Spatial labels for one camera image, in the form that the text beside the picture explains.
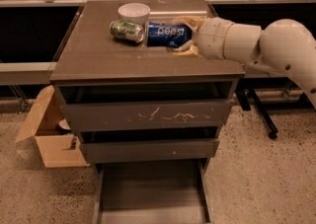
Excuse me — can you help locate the black stand with wheel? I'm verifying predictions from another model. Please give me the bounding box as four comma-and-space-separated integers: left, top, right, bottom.
235, 80, 278, 140

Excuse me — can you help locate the blue pepsi can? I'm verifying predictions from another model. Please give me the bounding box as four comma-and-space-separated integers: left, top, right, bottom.
145, 22, 192, 48

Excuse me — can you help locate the open cardboard box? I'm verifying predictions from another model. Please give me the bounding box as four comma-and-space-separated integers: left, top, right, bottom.
15, 86, 89, 168

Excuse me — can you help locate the grey open bottom drawer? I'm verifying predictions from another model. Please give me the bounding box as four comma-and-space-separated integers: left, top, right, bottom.
92, 160, 213, 224

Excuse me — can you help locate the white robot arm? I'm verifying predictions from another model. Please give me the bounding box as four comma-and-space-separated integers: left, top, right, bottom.
169, 16, 316, 107

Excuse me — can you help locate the grey middle drawer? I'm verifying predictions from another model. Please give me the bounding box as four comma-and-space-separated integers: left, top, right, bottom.
80, 126, 218, 164

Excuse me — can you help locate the grey three-drawer cabinet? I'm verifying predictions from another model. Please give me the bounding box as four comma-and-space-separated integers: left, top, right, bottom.
48, 0, 246, 224

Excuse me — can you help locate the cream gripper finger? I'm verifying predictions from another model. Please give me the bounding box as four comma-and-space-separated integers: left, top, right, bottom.
167, 42, 199, 57
172, 16, 205, 33

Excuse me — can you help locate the grey top drawer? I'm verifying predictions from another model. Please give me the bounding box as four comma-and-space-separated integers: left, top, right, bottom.
58, 81, 235, 133

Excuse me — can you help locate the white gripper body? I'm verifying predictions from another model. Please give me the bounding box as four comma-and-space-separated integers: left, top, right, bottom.
197, 17, 234, 59

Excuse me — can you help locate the white bowl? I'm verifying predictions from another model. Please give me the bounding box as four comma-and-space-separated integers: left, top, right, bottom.
118, 3, 150, 25

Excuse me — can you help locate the green soda can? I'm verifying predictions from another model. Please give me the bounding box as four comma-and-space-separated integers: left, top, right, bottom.
110, 20, 145, 43

